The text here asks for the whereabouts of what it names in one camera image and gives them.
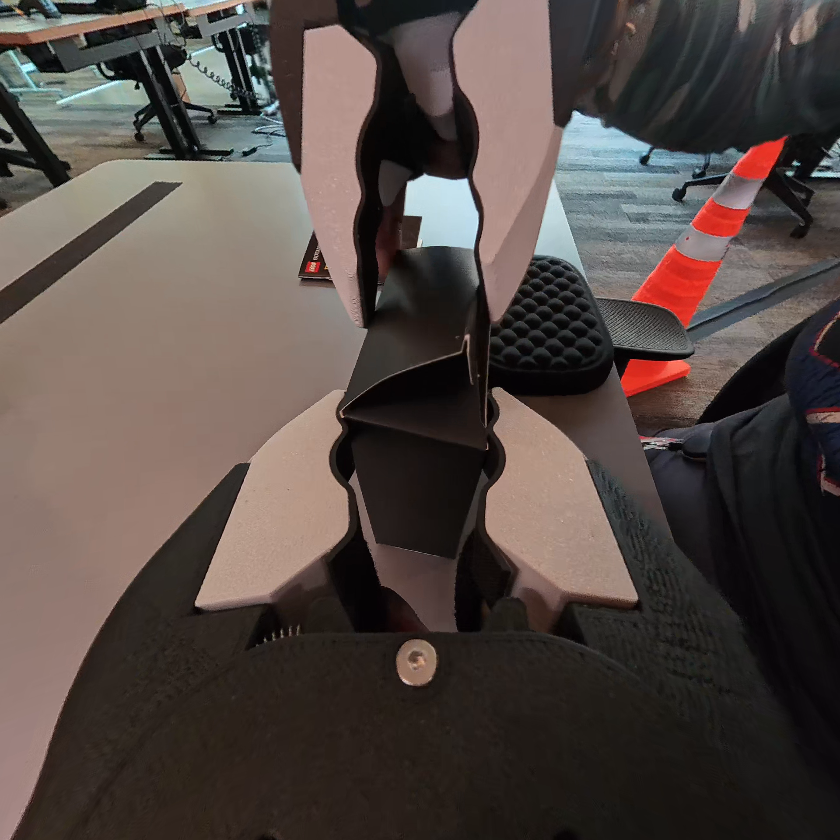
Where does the black chair armrest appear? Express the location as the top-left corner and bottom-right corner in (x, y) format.
(598, 256), (840, 366)

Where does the wooden table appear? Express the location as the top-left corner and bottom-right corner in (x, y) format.
(0, 0), (198, 185)

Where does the orange traffic cone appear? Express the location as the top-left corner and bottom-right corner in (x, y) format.
(620, 136), (791, 399)

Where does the black mesh cushion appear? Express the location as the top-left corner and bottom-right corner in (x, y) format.
(489, 256), (615, 395)

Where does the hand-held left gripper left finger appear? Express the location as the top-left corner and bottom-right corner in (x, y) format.
(195, 390), (362, 615)

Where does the black office chair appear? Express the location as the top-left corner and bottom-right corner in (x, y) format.
(132, 53), (217, 143)
(641, 132), (840, 240)

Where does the matte black box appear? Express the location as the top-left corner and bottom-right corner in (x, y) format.
(335, 247), (502, 634)

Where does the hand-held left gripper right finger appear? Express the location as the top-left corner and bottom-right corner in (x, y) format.
(476, 388), (640, 620)

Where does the person's dark clothing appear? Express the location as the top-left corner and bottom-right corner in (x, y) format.
(644, 300), (840, 788)

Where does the person's right forearm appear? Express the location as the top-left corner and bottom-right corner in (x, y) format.
(552, 0), (840, 156)

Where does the black glossy cardboard box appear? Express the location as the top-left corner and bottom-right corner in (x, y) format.
(300, 217), (424, 283)

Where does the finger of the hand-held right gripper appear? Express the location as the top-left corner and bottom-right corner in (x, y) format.
(302, 20), (384, 329)
(451, 0), (553, 325)

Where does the grey desk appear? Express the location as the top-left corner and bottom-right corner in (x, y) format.
(0, 161), (670, 840)

